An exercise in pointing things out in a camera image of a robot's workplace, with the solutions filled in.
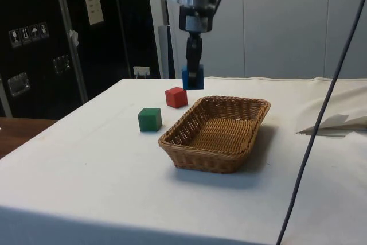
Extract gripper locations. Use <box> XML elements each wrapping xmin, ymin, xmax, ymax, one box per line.
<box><xmin>179</xmin><ymin>5</ymin><xmax>214</xmax><ymax>85</ymax></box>

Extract blue wooden cube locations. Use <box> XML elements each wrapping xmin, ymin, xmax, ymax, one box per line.
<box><xmin>182</xmin><ymin>63</ymin><xmax>205</xmax><ymax>91</ymax></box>

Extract red wooden cube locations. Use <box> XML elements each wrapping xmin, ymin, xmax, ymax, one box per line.
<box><xmin>165</xmin><ymin>86</ymin><xmax>189</xmax><ymax>109</ymax></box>

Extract green wooden cube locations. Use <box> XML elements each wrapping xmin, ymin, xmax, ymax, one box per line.
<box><xmin>137</xmin><ymin>107</ymin><xmax>163</xmax><ymax>133</ymax></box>

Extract brown wicker basket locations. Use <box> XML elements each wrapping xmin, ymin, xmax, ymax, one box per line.
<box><xmin>157</xmin><ymin>95</ymin><xmax>272</xmax><ymax>174</ymax></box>

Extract pale lockers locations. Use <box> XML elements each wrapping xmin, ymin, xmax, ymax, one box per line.
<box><xmin>154</xmin><ymin>0</ymin><xmax>367</xmax><ymax>80</ymax></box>

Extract black cabinet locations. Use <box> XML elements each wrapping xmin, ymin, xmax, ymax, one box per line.
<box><xmin>0</xmin><ymin>0</ymin><xmax>162</xmax><ymax>120</ymax></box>

